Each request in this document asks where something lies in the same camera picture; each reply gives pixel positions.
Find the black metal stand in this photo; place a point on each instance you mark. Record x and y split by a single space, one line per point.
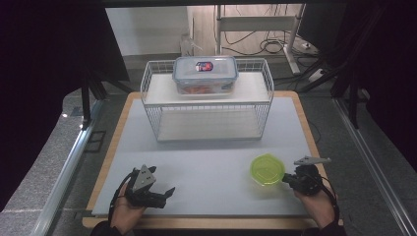
87 98
352 98

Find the person's left hand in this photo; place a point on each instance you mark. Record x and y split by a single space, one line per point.
123 213

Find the white power strip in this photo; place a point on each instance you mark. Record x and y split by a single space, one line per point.
306 46

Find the clear plastic food container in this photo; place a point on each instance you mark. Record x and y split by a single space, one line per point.
205 77

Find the white metal desk frame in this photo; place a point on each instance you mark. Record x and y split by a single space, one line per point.
255 23

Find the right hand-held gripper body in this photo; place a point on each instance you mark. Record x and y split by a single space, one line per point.
308 182

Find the grey table mat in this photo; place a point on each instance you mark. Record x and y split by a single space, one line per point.
213 177

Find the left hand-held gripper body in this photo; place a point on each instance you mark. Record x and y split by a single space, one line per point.
142 193

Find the aluminium rail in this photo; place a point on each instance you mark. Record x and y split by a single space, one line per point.
373 164
65 170

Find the person's right hand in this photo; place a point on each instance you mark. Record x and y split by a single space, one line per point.
319 206

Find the clear plastic bottle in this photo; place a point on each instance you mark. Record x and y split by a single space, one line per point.
187 46

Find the dark curtain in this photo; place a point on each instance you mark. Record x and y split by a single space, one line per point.
390 65
42 65

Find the green plastic container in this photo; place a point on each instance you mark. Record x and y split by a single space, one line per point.
267 170

